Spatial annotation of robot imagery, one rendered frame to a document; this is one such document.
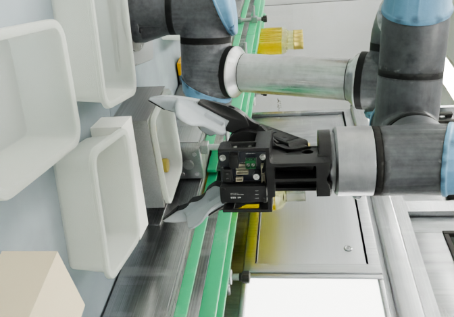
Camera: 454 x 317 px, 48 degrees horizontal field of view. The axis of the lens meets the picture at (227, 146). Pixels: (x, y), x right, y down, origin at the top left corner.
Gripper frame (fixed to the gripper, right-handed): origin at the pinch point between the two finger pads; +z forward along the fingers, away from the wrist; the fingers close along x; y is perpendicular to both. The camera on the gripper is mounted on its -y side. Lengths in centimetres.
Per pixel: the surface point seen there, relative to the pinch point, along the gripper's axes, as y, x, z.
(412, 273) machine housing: -56, 51, -43
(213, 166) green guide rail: -70, 28, 6
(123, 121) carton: -33.7, 4.3, 15.8
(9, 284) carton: 6.5, 13.0, 17.9
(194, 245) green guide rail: -43, 36, 7
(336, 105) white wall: -709, 174, -73
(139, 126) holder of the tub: -40.8, 7.4, 15.2
